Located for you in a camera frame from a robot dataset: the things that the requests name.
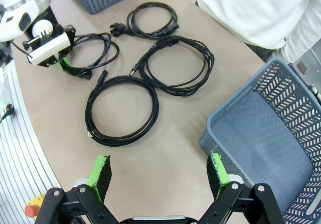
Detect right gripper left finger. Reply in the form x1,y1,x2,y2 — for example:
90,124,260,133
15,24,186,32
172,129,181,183
35,155,119,224

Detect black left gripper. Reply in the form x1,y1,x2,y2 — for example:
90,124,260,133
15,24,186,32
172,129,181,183
22,7,76,72

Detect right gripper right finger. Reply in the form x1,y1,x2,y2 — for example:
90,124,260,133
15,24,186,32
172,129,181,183
198,152,286,224

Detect black power cable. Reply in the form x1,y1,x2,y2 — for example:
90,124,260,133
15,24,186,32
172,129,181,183
108,4,181,39

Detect black thin cable coil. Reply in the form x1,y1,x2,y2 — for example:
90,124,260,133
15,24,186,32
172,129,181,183
85,69,160,147

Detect black USB cable coil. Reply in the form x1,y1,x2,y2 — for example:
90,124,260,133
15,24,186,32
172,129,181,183
128,35,216,96

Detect person left forearm white sleeve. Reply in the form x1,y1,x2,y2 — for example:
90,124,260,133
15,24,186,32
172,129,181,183
279,15,321,64

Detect yellow emergency stop red button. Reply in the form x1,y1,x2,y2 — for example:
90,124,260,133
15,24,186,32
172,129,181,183
25,195,47,218

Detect person torso white sweatshirt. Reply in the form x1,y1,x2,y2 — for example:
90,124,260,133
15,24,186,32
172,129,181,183
196,0,321,50

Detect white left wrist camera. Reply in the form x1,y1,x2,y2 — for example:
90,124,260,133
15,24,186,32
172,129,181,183
28,20,71,66

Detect aluminium slotted rail frame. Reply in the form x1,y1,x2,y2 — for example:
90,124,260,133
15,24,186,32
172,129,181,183
0,58,64,224

